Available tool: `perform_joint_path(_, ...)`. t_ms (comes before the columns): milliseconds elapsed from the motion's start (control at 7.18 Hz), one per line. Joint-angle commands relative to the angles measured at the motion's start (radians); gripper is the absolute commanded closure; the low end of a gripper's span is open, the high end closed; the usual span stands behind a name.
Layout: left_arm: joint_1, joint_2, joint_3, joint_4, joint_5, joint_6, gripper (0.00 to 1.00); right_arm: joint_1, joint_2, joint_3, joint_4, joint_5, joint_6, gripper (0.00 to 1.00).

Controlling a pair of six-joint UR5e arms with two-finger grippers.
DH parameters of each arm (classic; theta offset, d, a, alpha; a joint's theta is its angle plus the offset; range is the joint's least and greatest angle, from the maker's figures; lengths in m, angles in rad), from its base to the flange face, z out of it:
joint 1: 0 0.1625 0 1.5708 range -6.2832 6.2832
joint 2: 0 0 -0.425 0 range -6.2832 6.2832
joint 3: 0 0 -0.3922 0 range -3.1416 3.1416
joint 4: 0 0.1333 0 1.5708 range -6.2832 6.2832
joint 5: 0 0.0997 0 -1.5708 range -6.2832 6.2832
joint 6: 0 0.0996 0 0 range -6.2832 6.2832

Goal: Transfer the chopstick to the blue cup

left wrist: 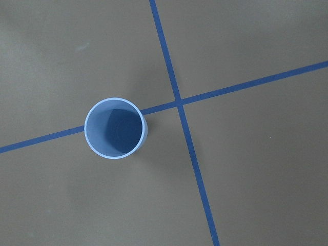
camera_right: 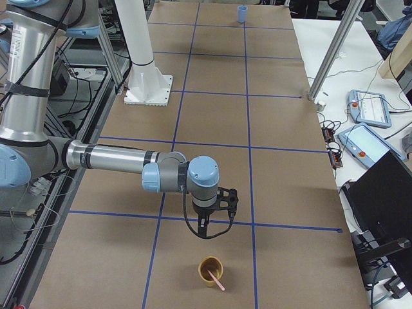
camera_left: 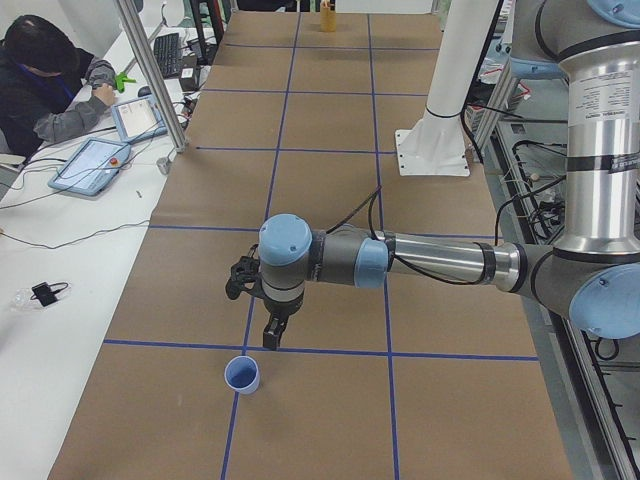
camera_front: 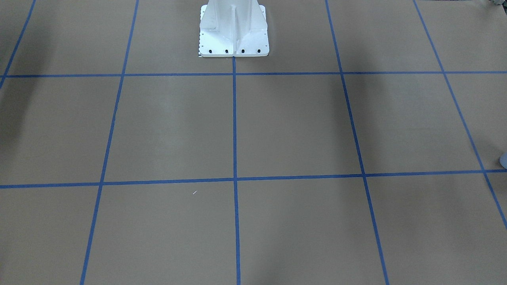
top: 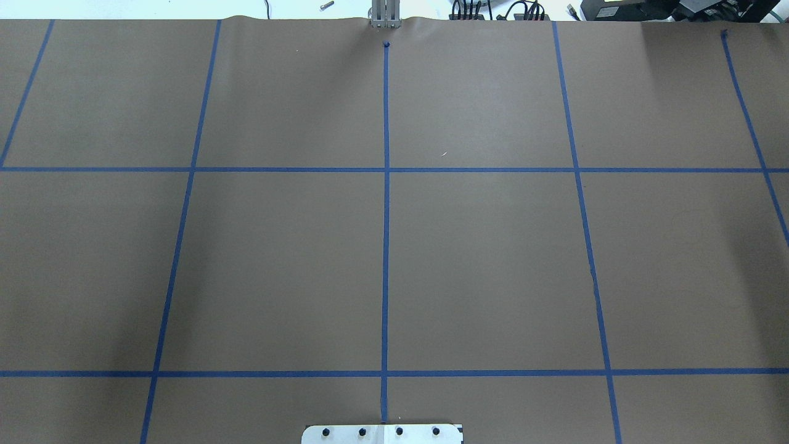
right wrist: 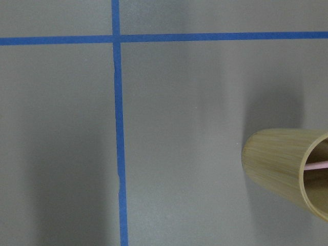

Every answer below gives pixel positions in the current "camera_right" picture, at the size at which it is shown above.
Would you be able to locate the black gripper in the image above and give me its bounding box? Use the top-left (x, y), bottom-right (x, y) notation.
top-left (193, 205), bottom-right (214, 238)

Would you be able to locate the pink chopstick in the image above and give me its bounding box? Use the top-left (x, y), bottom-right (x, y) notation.
top-left (208, 270), bottom-right (225, 292)

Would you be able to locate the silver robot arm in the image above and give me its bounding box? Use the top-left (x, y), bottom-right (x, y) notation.
top-left (1, 1), bottom-right (221, 239)

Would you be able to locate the yellow cup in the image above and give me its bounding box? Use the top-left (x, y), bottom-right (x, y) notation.
top-left (198, 256), bottom-right (223, 287)

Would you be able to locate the blue cup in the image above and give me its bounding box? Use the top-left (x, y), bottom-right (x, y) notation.
top-left (237, 5), bottom-right (248, 23)

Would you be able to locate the small metal cylinder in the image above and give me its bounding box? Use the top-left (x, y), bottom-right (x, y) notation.
top-left (316, 100), bottom-right (326, 112)

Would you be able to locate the black monitor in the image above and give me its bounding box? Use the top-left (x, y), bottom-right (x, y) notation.
top-left (343, 151), bottom-right (411, 292)

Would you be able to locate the near teach pendant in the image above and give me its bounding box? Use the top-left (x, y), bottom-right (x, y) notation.
top-left (338, 123), bottom-right (406, 168)

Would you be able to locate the teach pendant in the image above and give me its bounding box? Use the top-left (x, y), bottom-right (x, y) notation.
top-left (338, 123), bottom-right (406, 168)
top-left (348, 89), bottom-right (392, 129)

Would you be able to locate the far teach pendant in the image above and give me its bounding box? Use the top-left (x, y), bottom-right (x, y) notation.
top-left (348, 89), bottom-right (392, 129)

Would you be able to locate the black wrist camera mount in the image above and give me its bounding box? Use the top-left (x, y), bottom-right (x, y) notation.
top-left (215, 187), bottom-right (239, 218)

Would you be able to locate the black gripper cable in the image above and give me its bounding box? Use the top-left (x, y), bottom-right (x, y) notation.
top-left (180, 185), bottom-right (236, 239)

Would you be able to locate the white pedestal column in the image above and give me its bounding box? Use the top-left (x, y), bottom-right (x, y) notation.
top-left (115, 0), bottom-right (173, 106)

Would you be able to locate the aluminium frame post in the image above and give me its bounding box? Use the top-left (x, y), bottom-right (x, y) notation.
top-left (308, 0), bottom-right (364, 101)

